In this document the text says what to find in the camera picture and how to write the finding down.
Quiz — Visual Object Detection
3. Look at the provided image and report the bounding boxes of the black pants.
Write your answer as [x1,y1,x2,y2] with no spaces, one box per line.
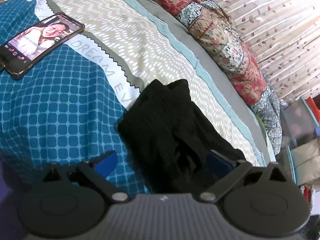
[117,79,245,194]

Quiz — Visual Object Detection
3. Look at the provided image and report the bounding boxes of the patterned bedsheet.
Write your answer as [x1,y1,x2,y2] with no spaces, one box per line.
[1,0,275,194]

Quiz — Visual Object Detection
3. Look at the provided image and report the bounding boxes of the beige fabric storage bag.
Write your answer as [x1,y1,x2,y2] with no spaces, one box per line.
[291,138,319,185]

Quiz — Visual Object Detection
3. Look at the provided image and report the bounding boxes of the stacked folded clothes pile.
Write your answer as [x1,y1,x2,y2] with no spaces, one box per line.
[299,184,314,206]

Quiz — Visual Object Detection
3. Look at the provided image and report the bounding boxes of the clear storage bin teal lid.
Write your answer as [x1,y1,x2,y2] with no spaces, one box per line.
[276,99,319,184]

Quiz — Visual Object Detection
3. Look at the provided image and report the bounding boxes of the smartphone with lit screen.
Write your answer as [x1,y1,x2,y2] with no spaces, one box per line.
[1,12,85,80]

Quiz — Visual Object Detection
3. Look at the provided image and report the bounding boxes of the red floral quilt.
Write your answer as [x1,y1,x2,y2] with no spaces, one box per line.
[153,0,282,154]

